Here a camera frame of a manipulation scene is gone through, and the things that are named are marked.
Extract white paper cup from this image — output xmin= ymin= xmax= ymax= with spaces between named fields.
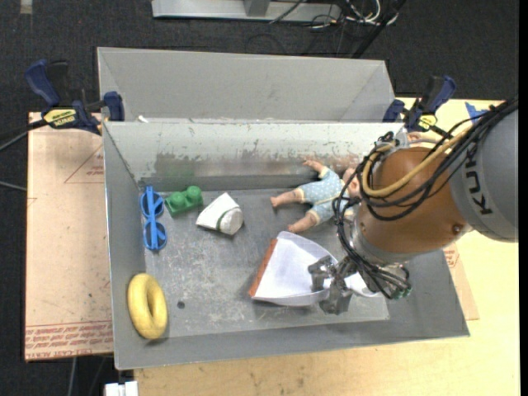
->
xmin=195 ymin=191 xmax=245 ymax=237

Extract doll in blue suit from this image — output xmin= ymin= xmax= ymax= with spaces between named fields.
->
xmin=270 ymin=158 xmax=365 ymax=234

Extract brown cardboard board, red print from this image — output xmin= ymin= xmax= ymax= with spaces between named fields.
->
xmin=24 ymin=111 xmax=480 ymax=363

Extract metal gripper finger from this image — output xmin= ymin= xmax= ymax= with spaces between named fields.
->
xmin=318 ymin=279 xmax=354 ymax=316
xmin=308 ymin=256 xmax=338 ymax=293

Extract yellow ring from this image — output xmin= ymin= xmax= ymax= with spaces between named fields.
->
xmin=126 ymin=272 xmax=169 ymax=341

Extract blue sunglasses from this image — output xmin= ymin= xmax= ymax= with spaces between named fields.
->
xmin=139 ymin=186 xmax=167 ymax=252

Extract grey metal bin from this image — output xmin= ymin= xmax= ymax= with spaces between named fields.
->
xmin=97 ymin=46 xmax=471 ymax=371

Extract white dustpan with orange edge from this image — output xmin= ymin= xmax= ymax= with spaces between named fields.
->
xmin=247 ymin=230 xmax=383 ymax=308

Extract green toy block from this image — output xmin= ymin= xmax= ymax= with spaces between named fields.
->
xmin=163 ymin=185 xmax=204 ymax=219

